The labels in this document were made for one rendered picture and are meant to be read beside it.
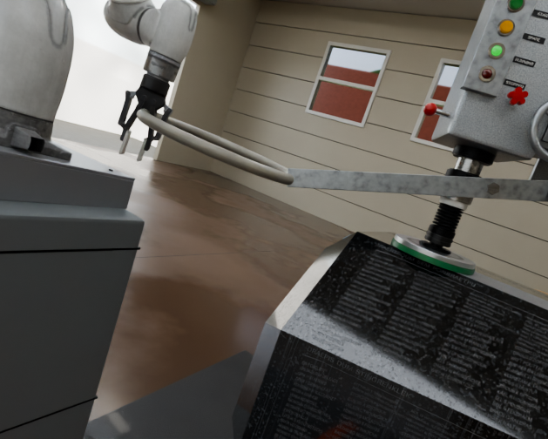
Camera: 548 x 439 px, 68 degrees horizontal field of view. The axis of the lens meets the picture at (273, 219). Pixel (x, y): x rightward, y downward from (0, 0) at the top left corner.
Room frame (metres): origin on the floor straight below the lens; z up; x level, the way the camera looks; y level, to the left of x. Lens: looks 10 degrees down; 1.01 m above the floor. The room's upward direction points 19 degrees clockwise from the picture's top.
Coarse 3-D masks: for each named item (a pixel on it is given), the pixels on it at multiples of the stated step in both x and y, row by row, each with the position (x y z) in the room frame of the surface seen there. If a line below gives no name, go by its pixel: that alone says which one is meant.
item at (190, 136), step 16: (144, 112) 1.03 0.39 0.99; (160, 128) 0.96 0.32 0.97; (176, 128) 0.96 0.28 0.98; (192, 128) 1.34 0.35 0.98; (192, 144) 0.94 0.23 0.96; (208, 144) 0.94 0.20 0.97; (224, 144) 1.39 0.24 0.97; (224, 160) 0.95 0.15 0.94; (240, 160) 0.95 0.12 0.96; (256, 160) 1.38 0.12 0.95; (272, 160) 1.36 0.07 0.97; (272, 176) 1.01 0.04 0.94; (288, 176) 1.06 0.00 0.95
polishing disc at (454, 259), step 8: (400, 240) 1.06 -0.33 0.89; (408, 240) 1.05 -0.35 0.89; (416, 240) 1.12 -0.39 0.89; (416, 248) 1.01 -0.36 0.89; (424, 248) 1.00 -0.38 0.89; (432, 256) 0.99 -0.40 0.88; (440, 256) 0.98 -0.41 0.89; (448, 256) 1.01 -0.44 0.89; (456, 256) 1.07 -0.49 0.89; (456, 264) 0.98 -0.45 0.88; (464, 264) 0.99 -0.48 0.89; (472, 264) 1.02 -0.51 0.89
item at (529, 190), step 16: (304, 176) 1.08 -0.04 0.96; (320, 176) 1.08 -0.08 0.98; (336, 176) 1.07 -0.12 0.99; (352, 176) 1.06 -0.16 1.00; (368, 176) 1.06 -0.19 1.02; (384, 176) 1.05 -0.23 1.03; (400, 176) 1.05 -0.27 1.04; (416, 176) 1.04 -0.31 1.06; (432, 176) 1.04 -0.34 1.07; (448, 176) 1.03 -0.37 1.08; (400, 192) 1.05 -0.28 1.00; (416, 192) 1.04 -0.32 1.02; (432, 192) 1.04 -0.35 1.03; (448, 192) 1.03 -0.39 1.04; (464, 192) 1.02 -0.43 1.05; (480, 192) 1.02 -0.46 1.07; (496, 192) 1.01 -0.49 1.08; (512, 192) 1.01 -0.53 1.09; (528, 192) 1.01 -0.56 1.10; (544, 192) 1.00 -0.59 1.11
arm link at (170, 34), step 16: (176, 0) 1.10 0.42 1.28; (144, 16) 1.13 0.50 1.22; (160, 16) 1.10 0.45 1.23; (176, 16) 1.10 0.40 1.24; (192, 16) 1.13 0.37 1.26; (144, 32) 1.13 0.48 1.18; (160, 32) 1.10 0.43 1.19; (176, 32) 1.10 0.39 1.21; (192, 32) 1.14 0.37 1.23; (160, 48) 1.10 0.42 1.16; (176, 48) 1.11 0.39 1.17
